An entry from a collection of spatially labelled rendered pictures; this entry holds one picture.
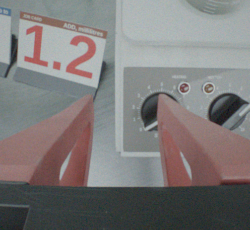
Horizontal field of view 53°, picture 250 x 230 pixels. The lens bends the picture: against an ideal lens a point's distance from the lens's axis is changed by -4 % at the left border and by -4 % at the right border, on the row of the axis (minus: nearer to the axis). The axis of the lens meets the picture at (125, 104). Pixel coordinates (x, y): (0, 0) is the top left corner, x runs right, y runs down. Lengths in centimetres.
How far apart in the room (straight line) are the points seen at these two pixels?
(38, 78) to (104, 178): 12
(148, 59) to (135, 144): 7
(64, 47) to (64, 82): 4
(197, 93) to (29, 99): 17
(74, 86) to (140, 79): 9
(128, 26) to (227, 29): 7
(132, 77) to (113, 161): 9
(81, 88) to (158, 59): 9
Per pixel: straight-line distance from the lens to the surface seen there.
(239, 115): 21
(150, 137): 22
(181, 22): 20
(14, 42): 31
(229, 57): 22
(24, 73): 29
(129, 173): 25
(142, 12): 20
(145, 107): 21
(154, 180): 26
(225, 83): 22
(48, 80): 28
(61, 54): 27
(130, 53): 21
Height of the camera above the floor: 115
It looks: 75 degrees down
